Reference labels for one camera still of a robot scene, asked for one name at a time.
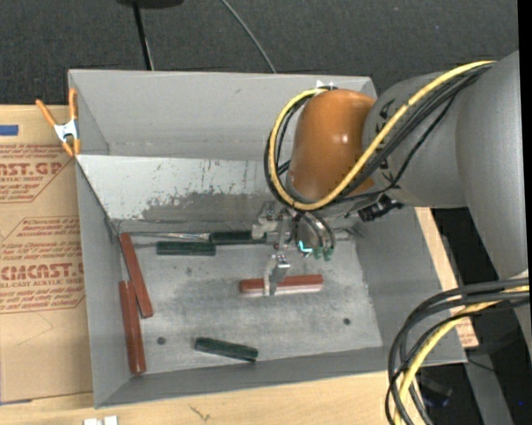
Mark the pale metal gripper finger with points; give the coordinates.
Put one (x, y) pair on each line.
(267, 283)
(278, 275)

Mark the red-brown flat block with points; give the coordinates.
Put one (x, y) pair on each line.
(136, 274)
(300, 283)
(132, 332)

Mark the grey metal bin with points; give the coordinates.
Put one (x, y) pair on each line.
(271, 321)

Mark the dark green flat block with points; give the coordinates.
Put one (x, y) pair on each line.
(232, 236)
(186, 248)
(225, 349)

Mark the brown cardboard board, red print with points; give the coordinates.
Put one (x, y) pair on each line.
(43, 344)

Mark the black cylinder on white bracket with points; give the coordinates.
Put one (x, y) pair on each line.
(378, 209)

